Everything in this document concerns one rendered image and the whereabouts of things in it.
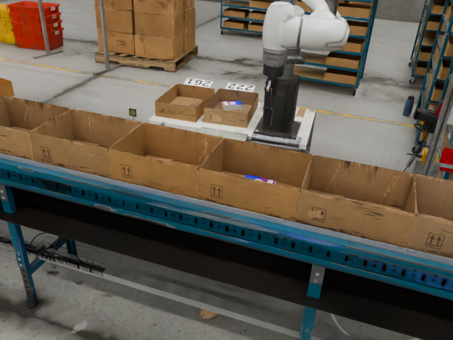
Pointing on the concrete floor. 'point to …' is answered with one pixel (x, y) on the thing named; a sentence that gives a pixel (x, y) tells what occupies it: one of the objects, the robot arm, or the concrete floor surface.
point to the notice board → (62, 50)
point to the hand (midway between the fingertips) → (267, 116)
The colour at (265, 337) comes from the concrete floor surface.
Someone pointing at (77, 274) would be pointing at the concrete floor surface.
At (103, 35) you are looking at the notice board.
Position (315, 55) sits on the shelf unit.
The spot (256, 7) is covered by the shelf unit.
